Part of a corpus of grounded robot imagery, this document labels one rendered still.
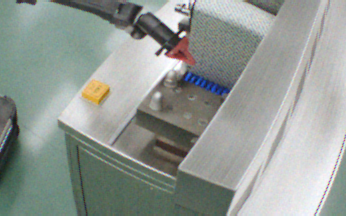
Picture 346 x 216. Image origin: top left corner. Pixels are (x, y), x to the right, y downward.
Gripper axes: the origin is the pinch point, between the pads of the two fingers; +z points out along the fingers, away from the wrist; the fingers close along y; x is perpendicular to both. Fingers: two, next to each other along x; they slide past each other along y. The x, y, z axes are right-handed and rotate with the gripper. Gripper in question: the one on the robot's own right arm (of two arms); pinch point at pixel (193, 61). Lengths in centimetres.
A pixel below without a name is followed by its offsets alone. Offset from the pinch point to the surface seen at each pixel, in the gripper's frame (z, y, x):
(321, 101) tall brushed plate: 20, 34, 54
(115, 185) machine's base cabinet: 9.2, 25.7, -34.0
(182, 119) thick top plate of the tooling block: 7.1, 17.2, -0.5
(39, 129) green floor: -25, -30, -138
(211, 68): 4.6, 0.3, 3.2
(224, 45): 2.0, 0.2, 13.3
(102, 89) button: -12.7, 9.2, -24.1
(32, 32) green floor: -79, -96, -169
